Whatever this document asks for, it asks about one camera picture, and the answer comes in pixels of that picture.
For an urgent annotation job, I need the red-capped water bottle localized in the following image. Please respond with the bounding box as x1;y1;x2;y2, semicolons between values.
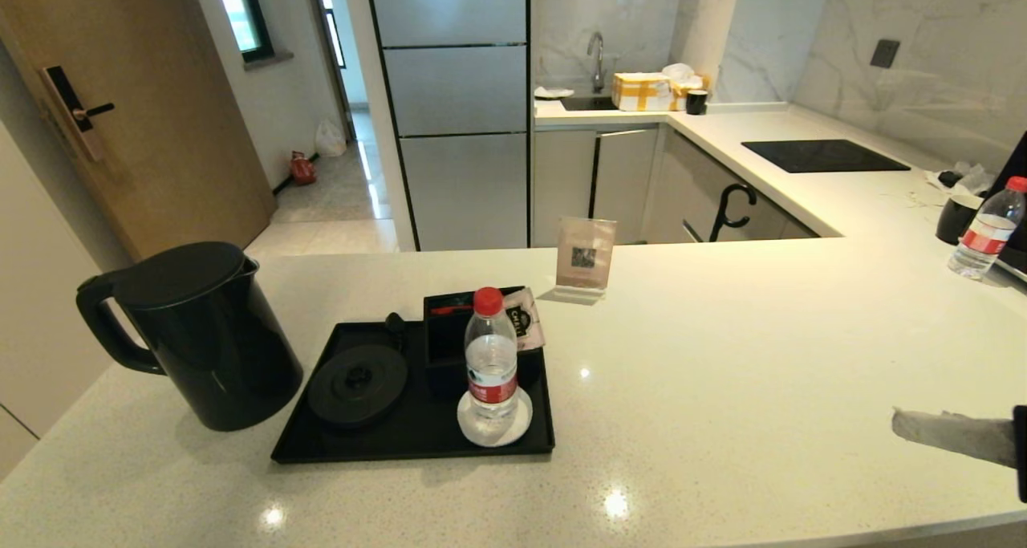
464;286;520;421
947;177;1027;281

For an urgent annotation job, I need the black electric kettle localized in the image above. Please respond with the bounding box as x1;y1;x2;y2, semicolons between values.
75;242;304;432

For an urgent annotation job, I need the pink tea bag packet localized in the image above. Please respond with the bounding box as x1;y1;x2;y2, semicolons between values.
501;286;546;352

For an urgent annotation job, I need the black round kettle base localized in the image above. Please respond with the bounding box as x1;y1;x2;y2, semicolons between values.
307;343;409;429

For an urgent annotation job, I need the black mug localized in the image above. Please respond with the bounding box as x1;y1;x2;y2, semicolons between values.
935;194;984;246

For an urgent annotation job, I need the crumpled clear plastic wrap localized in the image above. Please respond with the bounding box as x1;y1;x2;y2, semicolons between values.
923;163;996;204

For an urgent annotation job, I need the black induction cooktop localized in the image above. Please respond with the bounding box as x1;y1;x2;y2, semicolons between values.
741;140;911;174

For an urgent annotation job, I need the grey corner base cabinet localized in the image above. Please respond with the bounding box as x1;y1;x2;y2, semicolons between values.
646;129;821;243

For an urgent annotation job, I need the acrylic QR code sign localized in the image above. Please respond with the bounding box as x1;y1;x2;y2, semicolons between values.
539;216;617;306

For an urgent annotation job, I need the white base cabinet door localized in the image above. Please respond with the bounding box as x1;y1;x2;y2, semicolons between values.
534;129;596;247
595;129;660;245

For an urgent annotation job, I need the large yellow-taped cardboard box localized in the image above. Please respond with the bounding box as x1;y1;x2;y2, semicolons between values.
611;72;673;113

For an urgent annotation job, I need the white round coaster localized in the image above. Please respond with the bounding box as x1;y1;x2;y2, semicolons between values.
457;386;534;448

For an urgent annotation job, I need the black organizer box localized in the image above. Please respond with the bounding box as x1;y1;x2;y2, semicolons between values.
423;286;546;398

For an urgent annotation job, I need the chrome faucet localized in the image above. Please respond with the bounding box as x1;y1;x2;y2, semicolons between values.
587;32;606;94

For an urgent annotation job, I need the black rectangular tray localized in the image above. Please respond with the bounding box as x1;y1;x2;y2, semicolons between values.
270;319;556;464

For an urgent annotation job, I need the grey refrigerator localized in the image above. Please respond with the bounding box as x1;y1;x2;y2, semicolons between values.
365;0;532;253

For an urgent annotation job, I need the white plastic bag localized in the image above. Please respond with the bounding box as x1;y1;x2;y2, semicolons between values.
313;119;347;158

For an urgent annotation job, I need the black-framed window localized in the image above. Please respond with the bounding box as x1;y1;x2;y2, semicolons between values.
210;0;274;63

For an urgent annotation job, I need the wooden door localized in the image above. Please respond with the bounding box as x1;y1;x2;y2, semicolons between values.
0;0;276;262

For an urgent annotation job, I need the white panel cabinet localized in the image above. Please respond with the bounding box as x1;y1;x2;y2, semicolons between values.
0;123;134;481

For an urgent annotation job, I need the black hook handle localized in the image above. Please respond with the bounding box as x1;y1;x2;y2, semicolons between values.
709;183;757;243

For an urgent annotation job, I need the black door lock handle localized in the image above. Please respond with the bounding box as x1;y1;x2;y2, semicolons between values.
36;66;116;163

